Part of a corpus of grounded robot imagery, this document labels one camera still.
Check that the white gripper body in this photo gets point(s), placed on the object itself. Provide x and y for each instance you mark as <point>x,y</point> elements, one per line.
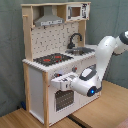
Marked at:
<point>63,82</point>

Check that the white oven door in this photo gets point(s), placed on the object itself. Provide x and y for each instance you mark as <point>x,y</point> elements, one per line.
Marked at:
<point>63,99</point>

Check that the white microwave door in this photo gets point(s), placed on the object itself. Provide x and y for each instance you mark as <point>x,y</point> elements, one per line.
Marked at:
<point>78,11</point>

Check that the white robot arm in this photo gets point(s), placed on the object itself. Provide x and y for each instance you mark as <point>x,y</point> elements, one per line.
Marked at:
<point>107,46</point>

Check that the wooden toy kitchen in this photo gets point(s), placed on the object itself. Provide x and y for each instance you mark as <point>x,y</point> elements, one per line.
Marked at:
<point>55,51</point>

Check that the black toy stovetop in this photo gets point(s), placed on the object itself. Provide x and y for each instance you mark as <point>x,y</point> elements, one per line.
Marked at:
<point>52,59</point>

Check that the grey toy sink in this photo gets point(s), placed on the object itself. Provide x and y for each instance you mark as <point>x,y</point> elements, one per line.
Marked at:
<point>79,51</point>

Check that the grey range hood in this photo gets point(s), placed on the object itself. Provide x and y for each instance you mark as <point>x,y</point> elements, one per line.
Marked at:
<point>48,18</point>

